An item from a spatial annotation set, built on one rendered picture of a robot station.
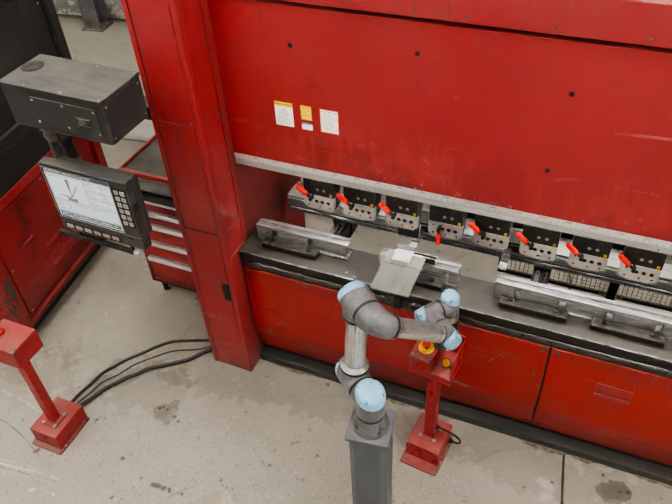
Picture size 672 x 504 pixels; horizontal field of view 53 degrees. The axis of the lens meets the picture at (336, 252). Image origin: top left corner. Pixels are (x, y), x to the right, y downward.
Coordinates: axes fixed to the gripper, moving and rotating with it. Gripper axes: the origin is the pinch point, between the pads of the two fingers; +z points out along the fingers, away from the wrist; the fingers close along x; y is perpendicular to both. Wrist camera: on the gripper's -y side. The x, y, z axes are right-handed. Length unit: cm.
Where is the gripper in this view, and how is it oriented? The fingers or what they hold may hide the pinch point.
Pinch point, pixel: (446, 349)
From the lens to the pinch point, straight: 303.5
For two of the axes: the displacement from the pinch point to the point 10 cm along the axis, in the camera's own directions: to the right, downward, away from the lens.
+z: 0.9, 6.8, 7.2
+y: 4.7, -6.7, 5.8
